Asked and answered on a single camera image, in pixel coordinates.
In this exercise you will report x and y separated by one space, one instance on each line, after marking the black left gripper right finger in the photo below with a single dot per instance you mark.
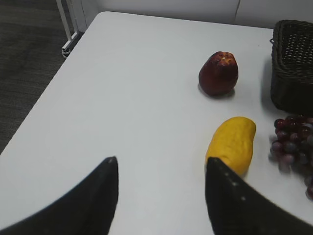
235 208

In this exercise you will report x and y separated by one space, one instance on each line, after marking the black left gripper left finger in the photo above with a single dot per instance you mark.
87 209

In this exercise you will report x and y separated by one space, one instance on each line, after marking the black wicker basket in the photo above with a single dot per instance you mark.
292 67

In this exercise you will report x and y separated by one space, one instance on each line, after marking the yellow mango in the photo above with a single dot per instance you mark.
232 143

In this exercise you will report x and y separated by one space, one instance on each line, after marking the purple grape bunch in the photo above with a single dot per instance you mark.
292 147

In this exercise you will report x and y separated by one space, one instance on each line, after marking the dark red wax apple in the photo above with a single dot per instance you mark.
219 74

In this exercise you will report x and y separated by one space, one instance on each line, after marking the white metal frame leg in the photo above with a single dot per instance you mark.
74 23

